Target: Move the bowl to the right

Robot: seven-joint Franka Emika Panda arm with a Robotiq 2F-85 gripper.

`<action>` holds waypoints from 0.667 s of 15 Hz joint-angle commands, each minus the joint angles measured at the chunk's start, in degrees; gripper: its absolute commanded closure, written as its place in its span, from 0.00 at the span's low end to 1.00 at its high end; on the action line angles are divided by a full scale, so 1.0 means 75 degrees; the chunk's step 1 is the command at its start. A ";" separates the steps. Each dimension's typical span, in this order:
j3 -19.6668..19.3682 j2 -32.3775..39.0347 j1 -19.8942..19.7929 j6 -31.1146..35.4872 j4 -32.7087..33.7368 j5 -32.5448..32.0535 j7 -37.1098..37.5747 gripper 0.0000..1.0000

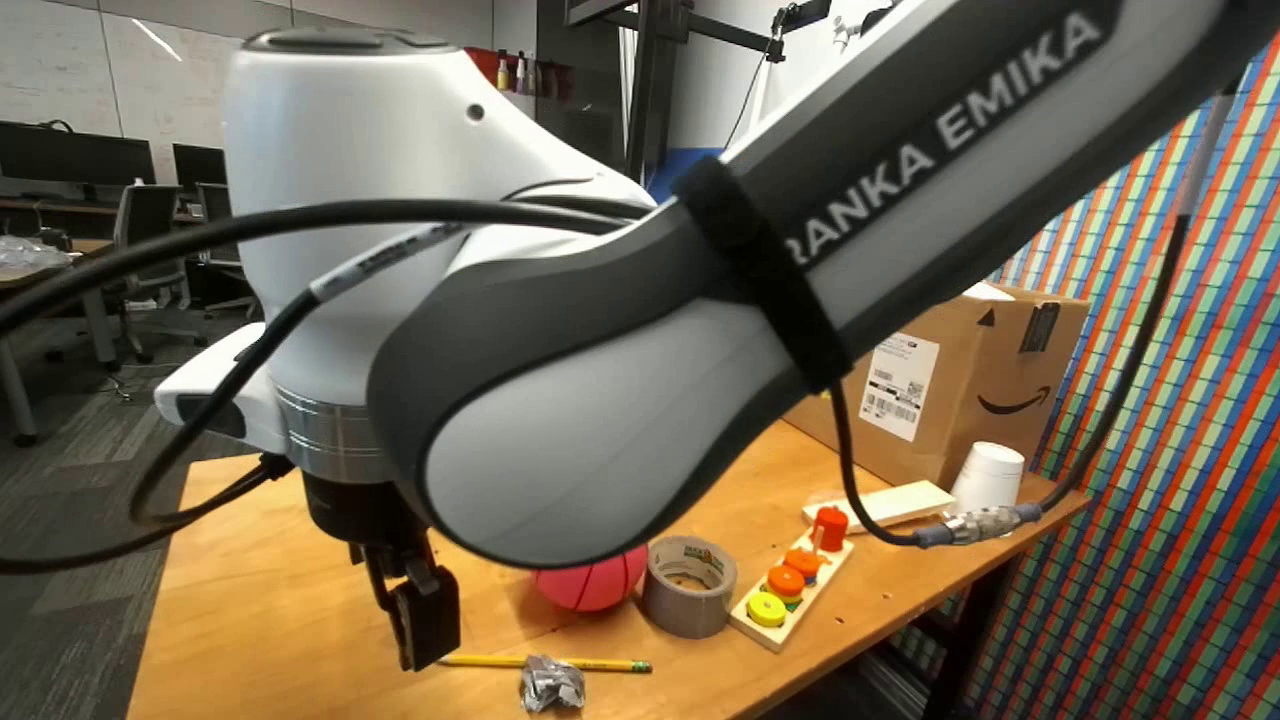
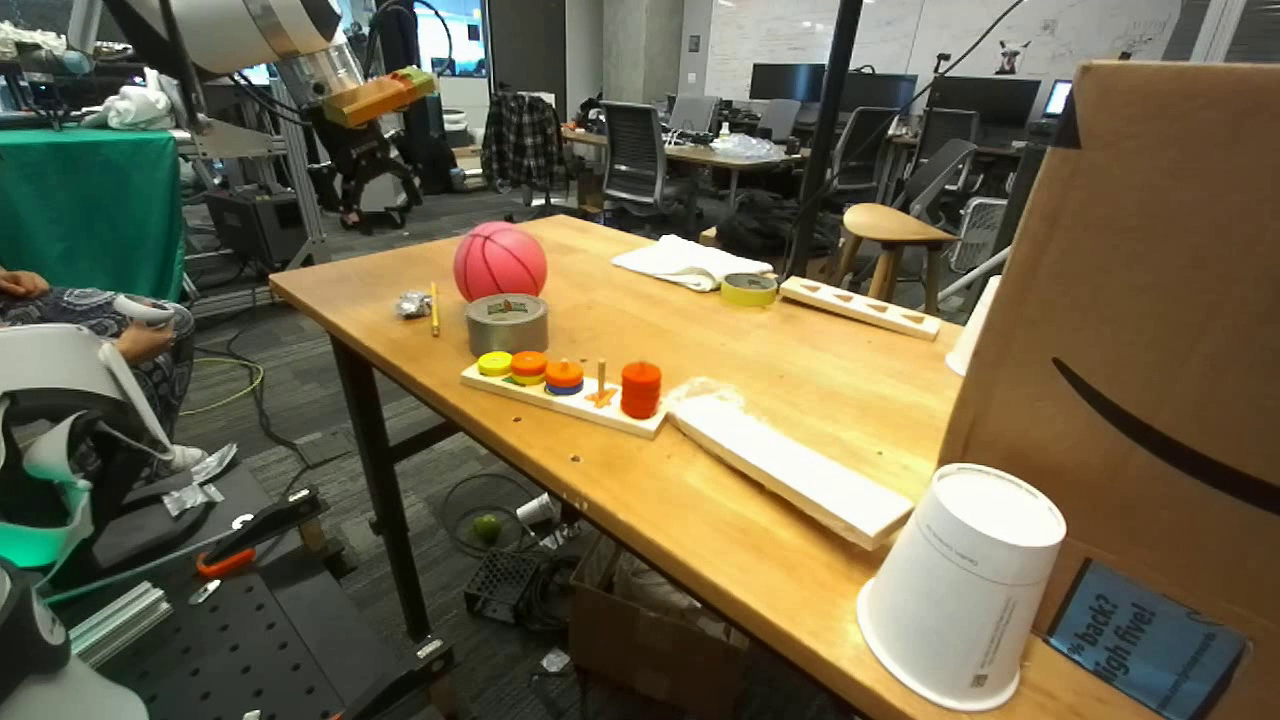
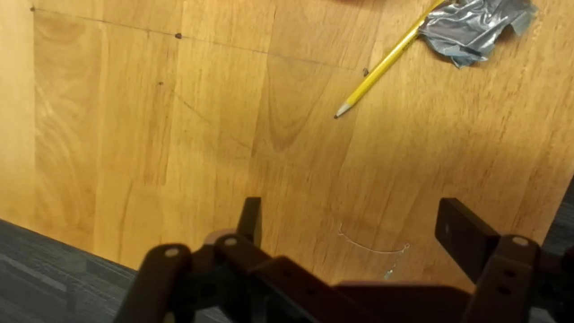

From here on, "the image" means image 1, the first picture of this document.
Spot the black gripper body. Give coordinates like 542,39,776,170
301,467,437,578

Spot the pink rubber ball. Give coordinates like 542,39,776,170
533,540,651,615

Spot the yellow pencil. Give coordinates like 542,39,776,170
437,652,658,677

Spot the crumpled silver foil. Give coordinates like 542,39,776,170
516,652,589,715

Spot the black mesh office chair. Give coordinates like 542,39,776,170
110,180,184,364

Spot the wooden stacking toy board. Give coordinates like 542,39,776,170
729,527,857,655

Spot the black computer monitor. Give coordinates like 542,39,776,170
171,141,233,192

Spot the wooden office desk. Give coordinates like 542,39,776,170
0,236,123,451

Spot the red toy cylinder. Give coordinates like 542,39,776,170
808,503,853,557

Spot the wide black monitor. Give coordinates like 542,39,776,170
0,121,161,208

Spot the long white flat block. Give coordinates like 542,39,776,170
799,475,959,537

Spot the large white paper cup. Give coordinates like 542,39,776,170
949,441,1029,527

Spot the cardboard shipping box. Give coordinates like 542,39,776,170
786,282,1091,491

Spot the multicoloured woven cloth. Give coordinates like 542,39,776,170
964,52,1280,720

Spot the grey duct tape roll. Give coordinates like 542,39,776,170
640,531,741,641

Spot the yellow toy ring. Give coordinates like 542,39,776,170
744,587,793,632

